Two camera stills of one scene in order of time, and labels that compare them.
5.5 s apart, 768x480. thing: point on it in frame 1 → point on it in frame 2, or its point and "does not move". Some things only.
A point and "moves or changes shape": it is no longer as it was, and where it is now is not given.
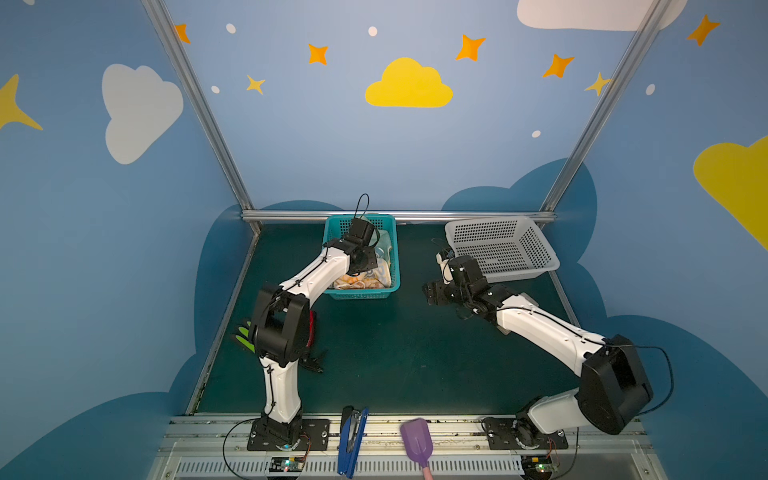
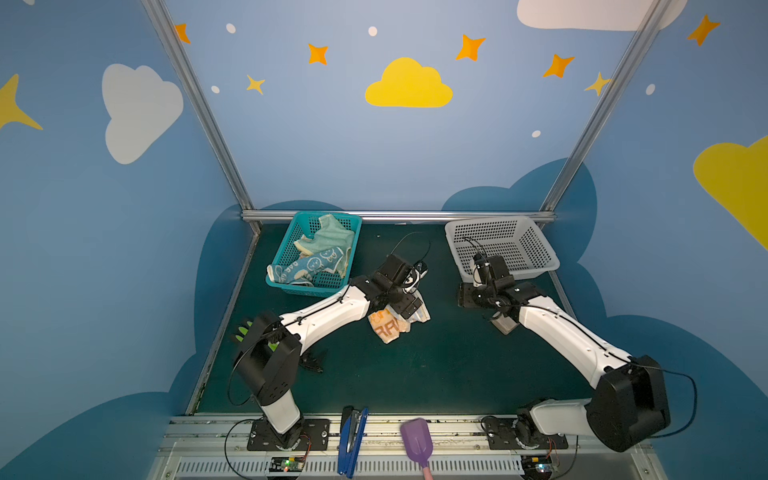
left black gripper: (365, 259) → (405, 303)
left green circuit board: (293, 464) does not move
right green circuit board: (537, 466) does not move
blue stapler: (351, 433) does not move
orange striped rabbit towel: (377, 277) moves or changes shape
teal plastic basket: (336, 228) moves or changes shape
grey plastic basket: (506, 248) does not move
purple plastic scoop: (417, 440) does not move
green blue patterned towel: (382, 248) → (327, 250)
